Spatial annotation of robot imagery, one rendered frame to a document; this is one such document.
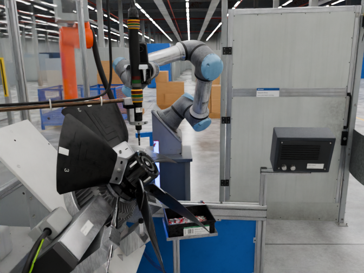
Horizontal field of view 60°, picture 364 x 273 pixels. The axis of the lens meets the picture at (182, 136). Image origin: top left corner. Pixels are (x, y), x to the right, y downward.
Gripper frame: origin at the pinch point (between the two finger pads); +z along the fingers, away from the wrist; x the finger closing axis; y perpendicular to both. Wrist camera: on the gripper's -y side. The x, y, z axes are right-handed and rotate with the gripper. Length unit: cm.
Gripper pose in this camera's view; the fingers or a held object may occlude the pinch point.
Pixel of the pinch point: (132, 66)
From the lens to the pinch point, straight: 114.8
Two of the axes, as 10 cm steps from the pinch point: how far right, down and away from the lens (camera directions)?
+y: 0.1, 9.7, 2.3
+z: -1.0, 2.3, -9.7
